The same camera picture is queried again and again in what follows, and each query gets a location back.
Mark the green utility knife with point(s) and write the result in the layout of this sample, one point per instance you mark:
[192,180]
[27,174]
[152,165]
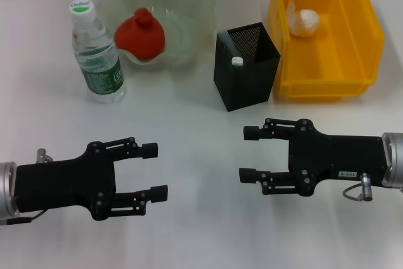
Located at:
[237,61]

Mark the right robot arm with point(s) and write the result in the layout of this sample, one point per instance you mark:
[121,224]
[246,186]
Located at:
[394,160]

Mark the orange fruit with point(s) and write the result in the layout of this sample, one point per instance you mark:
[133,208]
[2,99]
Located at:
[140,36]

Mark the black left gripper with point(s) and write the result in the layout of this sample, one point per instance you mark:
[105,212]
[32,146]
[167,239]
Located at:
[63,184]

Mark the pale green glass fruit bowl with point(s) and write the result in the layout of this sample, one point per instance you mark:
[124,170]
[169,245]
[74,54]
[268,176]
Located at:
[189,14]

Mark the clear green-label water bottle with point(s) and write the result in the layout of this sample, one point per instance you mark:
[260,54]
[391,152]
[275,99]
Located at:
[100,73]

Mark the black mesh pen holder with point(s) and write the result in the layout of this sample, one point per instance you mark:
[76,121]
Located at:
[248,89]

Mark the yellow plastic bin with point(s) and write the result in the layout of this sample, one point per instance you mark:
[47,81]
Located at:
[346,61]

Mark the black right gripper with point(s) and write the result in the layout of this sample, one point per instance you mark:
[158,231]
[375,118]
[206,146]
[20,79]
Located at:
[340,155]

